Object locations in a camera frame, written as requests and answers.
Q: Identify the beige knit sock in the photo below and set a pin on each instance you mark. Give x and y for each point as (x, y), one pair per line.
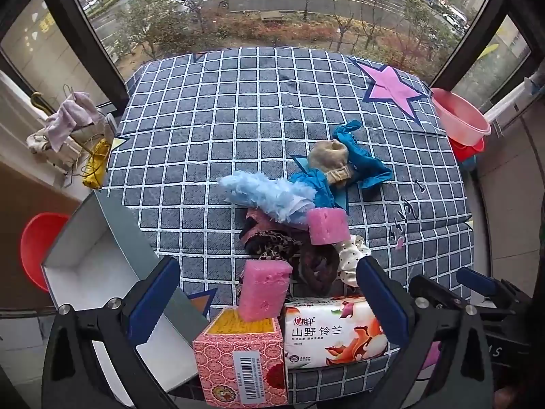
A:
(328, 153)

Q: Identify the lilac cloth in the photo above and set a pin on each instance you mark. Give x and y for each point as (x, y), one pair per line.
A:
(70, 115)

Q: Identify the red plastic basin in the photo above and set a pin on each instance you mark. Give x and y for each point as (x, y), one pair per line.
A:
(468, 149)

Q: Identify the grey checked star-print blanket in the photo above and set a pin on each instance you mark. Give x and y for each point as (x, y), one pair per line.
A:
(238, 115)

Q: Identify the pink foam sponge block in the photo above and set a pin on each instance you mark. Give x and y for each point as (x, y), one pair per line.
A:
(264, 289)
(328, 226)

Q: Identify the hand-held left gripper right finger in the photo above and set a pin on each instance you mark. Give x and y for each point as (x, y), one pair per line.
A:
(381, 302)

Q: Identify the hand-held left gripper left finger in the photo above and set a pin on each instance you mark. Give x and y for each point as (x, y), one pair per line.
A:
(155, 302)

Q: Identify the tan patterned cloth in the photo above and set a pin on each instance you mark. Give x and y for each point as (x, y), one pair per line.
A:
(339, 175)

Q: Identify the white cardboard box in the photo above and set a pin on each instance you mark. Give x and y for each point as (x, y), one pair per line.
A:
(85, 264)

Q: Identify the red plastic stool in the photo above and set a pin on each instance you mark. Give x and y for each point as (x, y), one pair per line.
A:
(36, 251)

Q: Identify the light blue fluffy cloth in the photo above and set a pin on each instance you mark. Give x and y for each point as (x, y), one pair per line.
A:
(264, 196)

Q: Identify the black window frame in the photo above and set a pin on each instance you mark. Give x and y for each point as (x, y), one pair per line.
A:
(91, 64)

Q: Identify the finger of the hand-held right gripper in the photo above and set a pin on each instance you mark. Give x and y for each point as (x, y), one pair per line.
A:
(479, 282)
(434, 292)

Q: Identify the pink plastic basin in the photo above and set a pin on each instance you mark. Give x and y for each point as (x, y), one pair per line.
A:
(457, 113)

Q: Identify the pink patterned tissue box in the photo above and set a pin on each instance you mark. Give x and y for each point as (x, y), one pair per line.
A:
(251, 349)

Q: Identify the leopard print scrunchie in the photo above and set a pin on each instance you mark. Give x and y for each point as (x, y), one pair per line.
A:
(272, 240)

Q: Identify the blue plastic basin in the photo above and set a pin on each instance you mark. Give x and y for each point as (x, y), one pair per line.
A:
(468, 164)

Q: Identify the white patterned cloth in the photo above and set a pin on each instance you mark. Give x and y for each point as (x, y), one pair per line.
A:
(40, 142)

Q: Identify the pink sock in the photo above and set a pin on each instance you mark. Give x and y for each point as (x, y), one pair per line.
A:
(266, 223)

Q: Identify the dark brown scrunchie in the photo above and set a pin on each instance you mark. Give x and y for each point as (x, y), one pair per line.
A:
(317, 270)

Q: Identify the floral tissue pack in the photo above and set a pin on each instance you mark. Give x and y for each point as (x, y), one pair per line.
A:
(332, 332)

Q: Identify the yellow cloth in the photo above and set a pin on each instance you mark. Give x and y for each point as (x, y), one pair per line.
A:
(96, 166)

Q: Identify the white polka dot scrunchie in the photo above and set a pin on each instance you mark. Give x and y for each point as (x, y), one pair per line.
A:
(347, 255)

